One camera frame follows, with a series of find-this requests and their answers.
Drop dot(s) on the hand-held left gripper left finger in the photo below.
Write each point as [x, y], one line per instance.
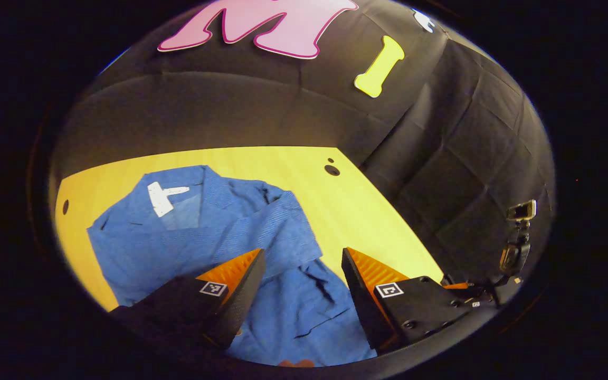
[240, 301]

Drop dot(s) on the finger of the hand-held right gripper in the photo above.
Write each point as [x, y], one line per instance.
[462, 286]

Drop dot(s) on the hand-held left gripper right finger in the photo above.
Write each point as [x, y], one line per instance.
[359, 301]

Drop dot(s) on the blue button shirt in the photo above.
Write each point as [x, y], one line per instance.
[177, 248]

